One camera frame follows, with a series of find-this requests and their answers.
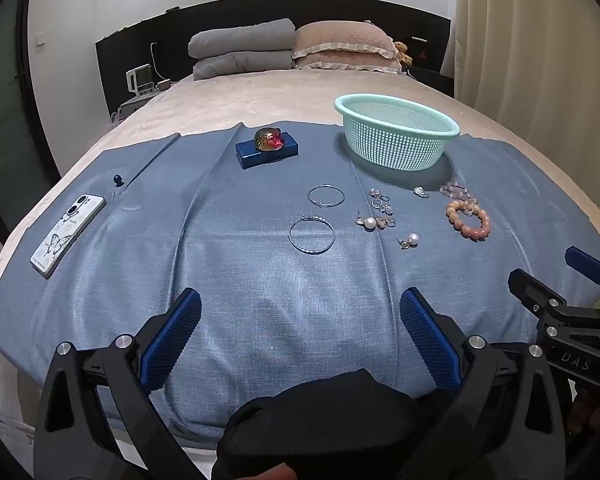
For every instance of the black headboard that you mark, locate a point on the black headboard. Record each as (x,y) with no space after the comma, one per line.
(140,45)

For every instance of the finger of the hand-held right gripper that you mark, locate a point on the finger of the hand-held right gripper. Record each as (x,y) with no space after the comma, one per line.
(585,262)
(535,290)

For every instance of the blue grey cloth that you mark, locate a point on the blue grey cloth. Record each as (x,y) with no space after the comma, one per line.
(260,280)

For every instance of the teal plastic mesh basket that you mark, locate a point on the teal plastic mesh basket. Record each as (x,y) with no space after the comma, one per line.
(395,150)

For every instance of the large twisted silver bangle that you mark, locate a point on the large twisted silver bangle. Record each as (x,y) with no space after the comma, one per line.
(312,218)

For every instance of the person's dark clothing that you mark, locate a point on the person's dark clothing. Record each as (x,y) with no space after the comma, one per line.
(330,420)

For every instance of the small crystal earring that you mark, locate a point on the small crystal earring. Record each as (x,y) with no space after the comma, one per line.
(419,191)

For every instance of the brown stuffed toy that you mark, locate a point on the brown stuffed toy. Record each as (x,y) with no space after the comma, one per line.
(402,52)

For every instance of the iridescent glass ornament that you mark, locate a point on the iridescent glass ornament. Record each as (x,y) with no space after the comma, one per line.
(270,139)

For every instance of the dark blue rectangular box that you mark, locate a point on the dark blue rectangular box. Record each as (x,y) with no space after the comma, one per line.
(260,157)

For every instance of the pearl stud earring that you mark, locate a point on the pearl stud earring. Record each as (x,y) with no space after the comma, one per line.
(410,241)
(366,223)

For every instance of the pink ruffled pillow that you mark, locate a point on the pink ruffled pillow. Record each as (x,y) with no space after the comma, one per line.
(345,63)
(345,37)

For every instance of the small thin silver bangle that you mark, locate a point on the small thin silver bangle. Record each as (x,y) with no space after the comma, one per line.
(325,205)

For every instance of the white bedside appliance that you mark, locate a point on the white bedside appliance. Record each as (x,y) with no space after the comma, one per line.
(139,80)

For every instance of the beige curtain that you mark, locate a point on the beige curtain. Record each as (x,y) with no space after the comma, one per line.
(530,60)

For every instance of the crystal cluster hook earring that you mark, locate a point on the crystal cluster hook earring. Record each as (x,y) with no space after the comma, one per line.
(384,206)

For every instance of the crystal drop earring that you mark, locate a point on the crystal drop earring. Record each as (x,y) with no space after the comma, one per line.
(375,192)

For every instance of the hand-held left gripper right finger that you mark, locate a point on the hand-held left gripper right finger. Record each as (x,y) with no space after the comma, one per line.
(430,340)

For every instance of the beige bed cover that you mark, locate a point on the beige bed cover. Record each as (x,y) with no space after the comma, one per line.
(260,100)

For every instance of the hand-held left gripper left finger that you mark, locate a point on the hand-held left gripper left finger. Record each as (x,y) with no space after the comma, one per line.
(172,340)

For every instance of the small dark blue knob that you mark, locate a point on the small dark blue knob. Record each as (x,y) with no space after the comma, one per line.
(117,180)

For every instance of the black nightstand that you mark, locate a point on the black nightstand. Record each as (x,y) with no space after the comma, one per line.
(432,80)

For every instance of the white butterfly case smartphone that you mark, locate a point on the white butterfly case smartphone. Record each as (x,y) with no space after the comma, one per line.
(67,237)

